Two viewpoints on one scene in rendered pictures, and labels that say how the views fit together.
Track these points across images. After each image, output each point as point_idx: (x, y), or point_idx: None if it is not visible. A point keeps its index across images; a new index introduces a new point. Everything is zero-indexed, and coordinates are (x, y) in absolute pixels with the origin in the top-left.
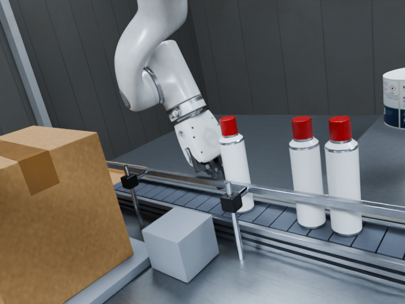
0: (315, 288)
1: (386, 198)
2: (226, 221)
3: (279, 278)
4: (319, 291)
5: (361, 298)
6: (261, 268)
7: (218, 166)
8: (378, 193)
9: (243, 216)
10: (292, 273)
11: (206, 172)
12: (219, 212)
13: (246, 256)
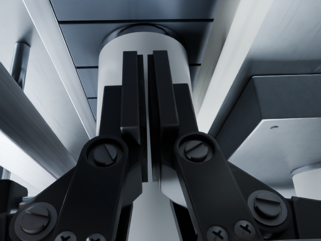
0: (58, 125)
1: (240, 164)
2: (46, 48)
3: (37, 101)
4: (58, 127)
5: (78, 143)
6: (33, 80)
7: (167, 192)
8: (252, 160)
9: (96, 77)
10: (61, 107)
11: (79, 157)
12: (64, 3)
13: (37, 49)
